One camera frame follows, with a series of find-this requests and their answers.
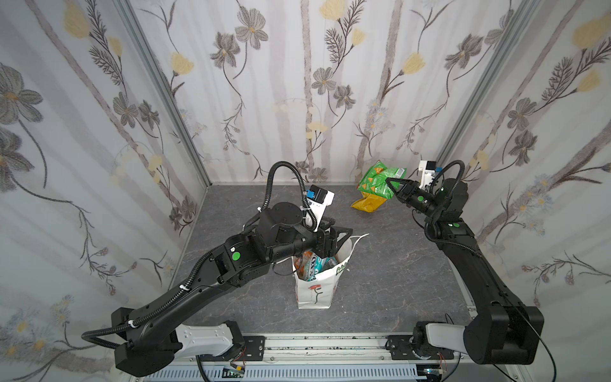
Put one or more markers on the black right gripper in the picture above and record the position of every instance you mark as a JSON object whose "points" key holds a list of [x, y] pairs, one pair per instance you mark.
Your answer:
{"points": [[409, 193]]}

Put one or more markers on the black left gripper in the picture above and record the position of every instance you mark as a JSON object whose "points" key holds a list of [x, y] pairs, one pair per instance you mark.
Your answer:
{"points": [[327, 239]]}

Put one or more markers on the green snack packet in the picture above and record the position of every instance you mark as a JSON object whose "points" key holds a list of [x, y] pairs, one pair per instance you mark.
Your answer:
{"points": [[374, 180]]}

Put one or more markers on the yellow snack packet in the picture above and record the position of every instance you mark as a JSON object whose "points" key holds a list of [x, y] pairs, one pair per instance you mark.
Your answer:
{"points": [[368, 203]]}

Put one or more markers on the white printed paper bag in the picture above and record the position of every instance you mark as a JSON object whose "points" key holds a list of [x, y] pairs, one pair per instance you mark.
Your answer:
{"points": [[319, 293]]}

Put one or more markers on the teal snack packet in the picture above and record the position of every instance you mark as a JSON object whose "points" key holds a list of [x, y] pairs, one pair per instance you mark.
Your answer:
{"points": [[312, 265]]}

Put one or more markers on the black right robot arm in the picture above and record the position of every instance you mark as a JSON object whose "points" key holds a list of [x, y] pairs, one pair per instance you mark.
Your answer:
{"points": [[504, 331]]}

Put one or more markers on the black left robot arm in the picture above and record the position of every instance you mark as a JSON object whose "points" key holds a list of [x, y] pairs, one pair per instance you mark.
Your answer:
{"points": [[147, 339]]}

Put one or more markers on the orange snack packet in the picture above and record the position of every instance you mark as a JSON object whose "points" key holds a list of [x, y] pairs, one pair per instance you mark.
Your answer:
{"points": [[300, 262]]}

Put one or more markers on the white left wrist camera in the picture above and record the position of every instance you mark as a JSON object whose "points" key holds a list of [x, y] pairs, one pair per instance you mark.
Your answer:
{"points": [[317, 200]]}

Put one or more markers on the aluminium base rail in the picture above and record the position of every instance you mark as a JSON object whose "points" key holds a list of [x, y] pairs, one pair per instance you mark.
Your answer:
{"points": [[225, 343]]}

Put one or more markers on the white slotted cable duct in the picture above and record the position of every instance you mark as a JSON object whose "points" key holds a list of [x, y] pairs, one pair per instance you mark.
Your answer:
{"points": [[330, 372]]}

